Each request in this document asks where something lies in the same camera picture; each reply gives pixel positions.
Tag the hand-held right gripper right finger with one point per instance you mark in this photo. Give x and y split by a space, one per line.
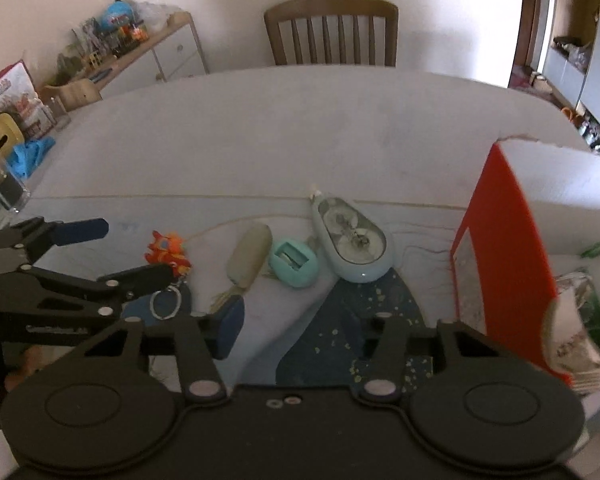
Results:
387 360

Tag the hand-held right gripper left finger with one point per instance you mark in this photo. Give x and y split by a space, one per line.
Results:
230 327

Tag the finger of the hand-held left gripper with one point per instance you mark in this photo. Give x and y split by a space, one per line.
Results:
140 280
82 230

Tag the red and white cardboard box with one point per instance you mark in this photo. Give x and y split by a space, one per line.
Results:
510 240

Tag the clear plastic package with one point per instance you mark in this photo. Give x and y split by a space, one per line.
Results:
572 340

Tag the blue cloth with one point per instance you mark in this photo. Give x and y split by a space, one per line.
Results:
30 157

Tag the teal pencil sharpener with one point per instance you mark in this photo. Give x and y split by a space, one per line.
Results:
292 262

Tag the clear drinking glass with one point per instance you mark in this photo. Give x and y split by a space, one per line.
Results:
0 180

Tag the small clear glass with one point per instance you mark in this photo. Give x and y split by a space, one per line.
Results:
61 112

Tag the pale green correction tape dispenser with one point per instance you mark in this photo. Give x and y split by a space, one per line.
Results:
352 240

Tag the wooden holder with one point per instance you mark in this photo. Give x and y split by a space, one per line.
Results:
75 92

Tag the red and white carton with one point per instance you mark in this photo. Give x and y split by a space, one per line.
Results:
10 85

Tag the white wooden sideboard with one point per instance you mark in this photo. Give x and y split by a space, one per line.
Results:
177 55

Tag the blue globe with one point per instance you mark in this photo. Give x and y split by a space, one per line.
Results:
116 14

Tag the clear plastic bag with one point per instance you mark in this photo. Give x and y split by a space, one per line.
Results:
154 14

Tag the grey low cabinet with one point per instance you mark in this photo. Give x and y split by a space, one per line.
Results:
562 77

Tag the wooden slat-back chair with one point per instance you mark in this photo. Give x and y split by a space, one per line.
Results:
330 5

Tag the brown wooden door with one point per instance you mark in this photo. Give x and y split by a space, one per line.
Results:
530 20

